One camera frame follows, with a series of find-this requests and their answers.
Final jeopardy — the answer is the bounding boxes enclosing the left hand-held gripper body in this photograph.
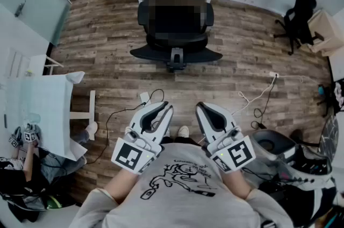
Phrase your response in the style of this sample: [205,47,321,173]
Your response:
[111,126,164,176]

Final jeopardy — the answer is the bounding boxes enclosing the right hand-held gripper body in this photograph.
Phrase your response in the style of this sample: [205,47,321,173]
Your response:
[205,126,256,174]

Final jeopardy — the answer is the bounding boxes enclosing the black armrest office chair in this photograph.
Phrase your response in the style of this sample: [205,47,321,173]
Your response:
[130,0,223,73]

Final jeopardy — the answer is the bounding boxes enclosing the person's right forearm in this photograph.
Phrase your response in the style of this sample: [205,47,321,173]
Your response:
[220,167,254,201]

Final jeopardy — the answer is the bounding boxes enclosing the person's left forearm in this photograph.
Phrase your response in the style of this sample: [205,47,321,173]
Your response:
[103,167,141,205]

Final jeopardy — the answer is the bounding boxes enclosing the black high-back swivel chair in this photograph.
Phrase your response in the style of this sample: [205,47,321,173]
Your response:
[273,0,318,56]

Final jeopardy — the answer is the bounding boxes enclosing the person's black trousers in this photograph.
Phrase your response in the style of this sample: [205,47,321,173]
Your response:
[161,135,201,146]

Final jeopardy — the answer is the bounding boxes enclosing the person's white shoe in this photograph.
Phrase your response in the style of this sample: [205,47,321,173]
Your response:
[85,121,98,137]
[177,125,190,139]

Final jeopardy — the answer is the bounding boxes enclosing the white floor adapter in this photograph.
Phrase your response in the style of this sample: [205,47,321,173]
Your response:
[139,91,152,104]

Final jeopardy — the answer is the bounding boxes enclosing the black stool base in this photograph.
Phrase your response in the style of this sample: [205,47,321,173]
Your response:
[289,129,327,148]

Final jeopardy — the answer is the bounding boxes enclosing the black jacket with white stripe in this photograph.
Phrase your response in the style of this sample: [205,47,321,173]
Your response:
[257,181,338,228]

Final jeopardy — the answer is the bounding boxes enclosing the person's grey printed shirt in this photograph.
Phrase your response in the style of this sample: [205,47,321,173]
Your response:
[68,142,295,228]

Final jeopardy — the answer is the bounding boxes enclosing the green round object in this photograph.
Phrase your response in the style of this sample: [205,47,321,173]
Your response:
[46,194,63,210]

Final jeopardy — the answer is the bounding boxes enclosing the round marble table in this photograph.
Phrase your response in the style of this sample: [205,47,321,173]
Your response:
[319,113,340,168]

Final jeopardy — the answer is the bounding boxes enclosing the black tripod with blue device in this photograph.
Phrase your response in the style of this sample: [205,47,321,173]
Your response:
[316,83,335,118]

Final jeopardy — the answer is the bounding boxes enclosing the white cloth-covered table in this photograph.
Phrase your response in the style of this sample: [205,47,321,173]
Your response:
[0,72,96,162]

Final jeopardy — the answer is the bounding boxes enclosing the clear glass cup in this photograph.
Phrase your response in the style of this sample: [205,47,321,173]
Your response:
[26,112,41,125]

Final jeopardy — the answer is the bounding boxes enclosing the patterned white cloth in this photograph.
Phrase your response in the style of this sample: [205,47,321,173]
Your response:
[333,81,344,109]

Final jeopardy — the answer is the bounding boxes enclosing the beige cabinet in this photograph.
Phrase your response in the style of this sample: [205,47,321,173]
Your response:
[307,8,344,58]

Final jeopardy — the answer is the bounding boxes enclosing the thin black floor cable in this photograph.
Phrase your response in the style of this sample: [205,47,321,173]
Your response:
[85,88,165,165]

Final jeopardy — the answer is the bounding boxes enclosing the black cable with adapter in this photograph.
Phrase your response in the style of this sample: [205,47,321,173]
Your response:
[251,75,278,130]

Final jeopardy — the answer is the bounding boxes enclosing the white cable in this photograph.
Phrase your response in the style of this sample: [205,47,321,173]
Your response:
[230,75,322,117]

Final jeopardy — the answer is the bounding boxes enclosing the grey door handle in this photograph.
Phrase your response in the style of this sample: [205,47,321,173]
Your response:
[14,0,27,18]

